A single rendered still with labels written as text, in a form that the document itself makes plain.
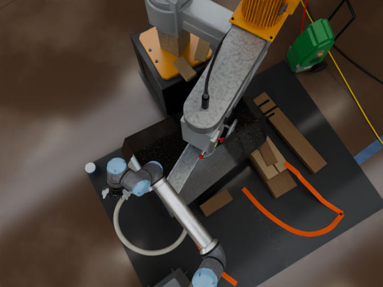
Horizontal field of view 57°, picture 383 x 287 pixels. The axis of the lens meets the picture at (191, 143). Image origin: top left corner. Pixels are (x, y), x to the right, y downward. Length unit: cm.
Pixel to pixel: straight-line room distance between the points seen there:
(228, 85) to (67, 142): 225
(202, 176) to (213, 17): 120
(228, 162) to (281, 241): 106
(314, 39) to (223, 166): 155
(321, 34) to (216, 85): 184
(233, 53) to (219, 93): 26
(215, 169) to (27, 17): 288
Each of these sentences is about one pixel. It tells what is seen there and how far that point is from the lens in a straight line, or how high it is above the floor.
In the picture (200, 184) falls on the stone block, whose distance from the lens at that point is 285.
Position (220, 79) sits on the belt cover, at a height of 167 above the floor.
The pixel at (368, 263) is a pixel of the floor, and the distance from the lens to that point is 383.
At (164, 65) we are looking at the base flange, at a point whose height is 78.
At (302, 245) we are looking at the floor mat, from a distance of 360.
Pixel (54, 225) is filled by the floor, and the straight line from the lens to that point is 373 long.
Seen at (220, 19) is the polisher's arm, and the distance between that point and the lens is 245.
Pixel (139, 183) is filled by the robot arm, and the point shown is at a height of 183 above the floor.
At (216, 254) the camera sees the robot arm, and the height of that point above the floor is 162.
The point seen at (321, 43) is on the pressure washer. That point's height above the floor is 52.
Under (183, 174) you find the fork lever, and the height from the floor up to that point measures 106.
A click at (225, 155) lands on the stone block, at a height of 72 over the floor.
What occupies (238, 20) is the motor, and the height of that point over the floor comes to 170.
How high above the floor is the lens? 347
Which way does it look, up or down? 75 degrees down
